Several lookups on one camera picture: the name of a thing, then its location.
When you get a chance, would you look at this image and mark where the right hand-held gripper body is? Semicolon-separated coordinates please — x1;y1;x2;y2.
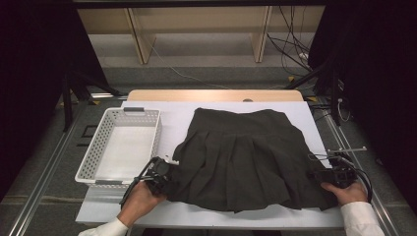
311;147;368;190

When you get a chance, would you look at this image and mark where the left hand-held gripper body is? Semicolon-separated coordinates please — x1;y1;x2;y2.
144;156;180;198

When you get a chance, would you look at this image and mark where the white perforated plastic basket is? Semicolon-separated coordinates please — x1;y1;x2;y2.
74;106;163;192

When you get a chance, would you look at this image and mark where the dark pleated skirt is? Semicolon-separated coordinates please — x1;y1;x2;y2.
165;107;338;214

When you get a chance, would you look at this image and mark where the person's right hand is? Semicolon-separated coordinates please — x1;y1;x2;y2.
320;181;369;207

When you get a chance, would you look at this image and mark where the person's left hand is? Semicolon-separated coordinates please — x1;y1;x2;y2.
117;180;168;228

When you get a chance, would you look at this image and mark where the white board table cover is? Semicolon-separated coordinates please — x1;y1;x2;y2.
75;100;344;230

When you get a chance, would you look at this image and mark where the black metal stand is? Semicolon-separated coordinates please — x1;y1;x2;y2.
283;55;345;127
62;70;124;132

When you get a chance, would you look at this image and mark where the black-framed floor hatch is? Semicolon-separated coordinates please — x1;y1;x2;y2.
81;124;99;139

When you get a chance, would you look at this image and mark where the short aluminium bar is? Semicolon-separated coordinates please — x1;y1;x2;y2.
89;92;129;100

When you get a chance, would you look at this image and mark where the black curtain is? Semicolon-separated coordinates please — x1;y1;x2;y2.
0;0;109;201
308;0;417;214

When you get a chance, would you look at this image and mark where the light wooden shelf unit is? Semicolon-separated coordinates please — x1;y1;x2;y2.
77;5;326;65

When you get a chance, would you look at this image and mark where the black overhead bar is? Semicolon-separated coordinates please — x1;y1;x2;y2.
72;0;328;8

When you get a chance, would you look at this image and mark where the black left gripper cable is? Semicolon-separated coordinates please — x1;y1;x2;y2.
119;156;160;209

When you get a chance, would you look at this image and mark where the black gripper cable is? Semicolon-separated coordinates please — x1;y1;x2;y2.
119;156;160;209
343;156;373;203

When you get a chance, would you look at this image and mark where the long aluminium rail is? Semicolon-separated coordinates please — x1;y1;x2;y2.
323;111;399;236
8;101;89;236

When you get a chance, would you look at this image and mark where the grey right gripper cable loop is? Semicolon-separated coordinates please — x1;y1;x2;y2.
308;152;332;161

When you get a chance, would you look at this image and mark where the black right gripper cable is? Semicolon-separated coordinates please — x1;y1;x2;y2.
343;156;373;203

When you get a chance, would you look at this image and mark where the white cable loop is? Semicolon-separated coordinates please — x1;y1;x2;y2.
336;97;352;124

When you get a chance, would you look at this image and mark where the thin white floor cable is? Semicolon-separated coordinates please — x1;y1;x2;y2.
146;37;232;90

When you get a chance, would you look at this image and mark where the bundle of black cables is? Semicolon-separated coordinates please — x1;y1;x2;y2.
266;5;313;72

